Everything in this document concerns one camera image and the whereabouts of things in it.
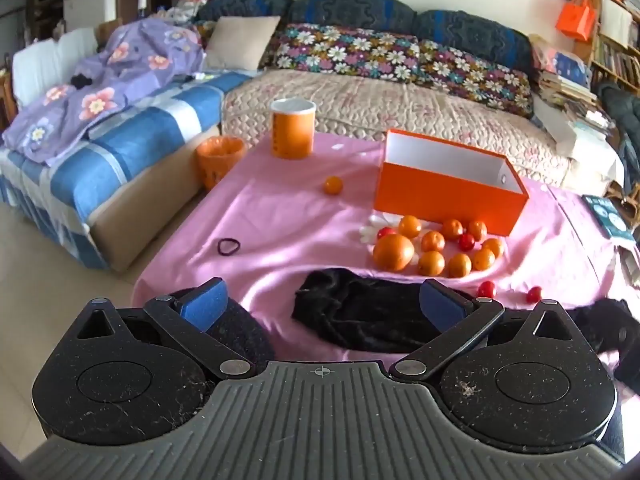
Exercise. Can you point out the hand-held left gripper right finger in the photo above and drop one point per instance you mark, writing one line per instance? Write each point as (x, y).
(442, 310)

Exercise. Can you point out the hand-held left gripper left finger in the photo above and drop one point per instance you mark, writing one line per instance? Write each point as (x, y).
(205, 305)

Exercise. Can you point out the orange cardboard box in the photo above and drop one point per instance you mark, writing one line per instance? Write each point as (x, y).
(440, 195)

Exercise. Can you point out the red cherry tomato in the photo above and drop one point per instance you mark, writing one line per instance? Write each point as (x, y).
(467, 241)
(486, 289)
(534, 294)
(385, 233)

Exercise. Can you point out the pile of tangerines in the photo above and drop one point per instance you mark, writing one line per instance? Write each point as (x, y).
(433, 241)

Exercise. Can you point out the large orange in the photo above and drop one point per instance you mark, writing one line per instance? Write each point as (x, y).
(393, 252)

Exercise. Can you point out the black fuzzy cloth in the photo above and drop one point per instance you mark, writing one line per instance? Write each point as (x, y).
(360, 315)

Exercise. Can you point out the orange wastebasket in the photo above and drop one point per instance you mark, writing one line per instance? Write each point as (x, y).
(217, 165)

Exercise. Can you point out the single small tangerine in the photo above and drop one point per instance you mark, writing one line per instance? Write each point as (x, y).
(332, 185)

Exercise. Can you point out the blue checkered bed cover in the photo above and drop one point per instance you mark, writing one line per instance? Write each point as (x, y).
(150, 135)

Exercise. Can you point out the teal book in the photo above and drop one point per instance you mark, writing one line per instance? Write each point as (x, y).
(607, 217)

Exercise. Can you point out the orange cylindrical canister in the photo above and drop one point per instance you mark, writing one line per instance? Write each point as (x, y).
(292, 135)

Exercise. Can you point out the white covered side table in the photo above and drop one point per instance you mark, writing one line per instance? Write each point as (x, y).
(585, 147)

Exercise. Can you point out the sofa with floral cushions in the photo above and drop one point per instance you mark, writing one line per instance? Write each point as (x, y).
(350, 105)

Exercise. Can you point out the floral print cushion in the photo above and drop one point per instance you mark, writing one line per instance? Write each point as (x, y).
(475, 77)
(345, 52)

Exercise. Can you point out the purple floral blanket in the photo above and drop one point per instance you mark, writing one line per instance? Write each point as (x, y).
(125, 70)

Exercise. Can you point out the stack of books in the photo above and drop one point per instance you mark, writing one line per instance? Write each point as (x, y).
(565, 85)

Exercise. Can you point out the small black item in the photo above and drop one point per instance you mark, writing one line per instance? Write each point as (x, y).
(80, 80)

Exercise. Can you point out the beige pillow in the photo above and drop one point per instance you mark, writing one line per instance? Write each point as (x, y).
(240, 42)

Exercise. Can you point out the dark green jacket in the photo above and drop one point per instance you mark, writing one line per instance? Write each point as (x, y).
(622, 115)

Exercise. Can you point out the blue patterned back cushion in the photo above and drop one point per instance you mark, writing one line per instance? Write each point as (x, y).
(475, 35)
(350, 10)
(245, 5)

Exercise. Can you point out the white cushion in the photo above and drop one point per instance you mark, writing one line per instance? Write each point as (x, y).
(45, 60)

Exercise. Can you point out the floral cloth bundle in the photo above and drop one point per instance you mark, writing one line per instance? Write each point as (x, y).
(192, 5)

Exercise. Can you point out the orange paper bag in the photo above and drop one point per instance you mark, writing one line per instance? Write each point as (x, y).
(577, 17)

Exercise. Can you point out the wooden bookshelf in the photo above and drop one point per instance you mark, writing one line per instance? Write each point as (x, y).
(617, 20)

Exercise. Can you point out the dark wooden cabinet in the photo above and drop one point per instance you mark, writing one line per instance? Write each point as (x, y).
(45, 5)

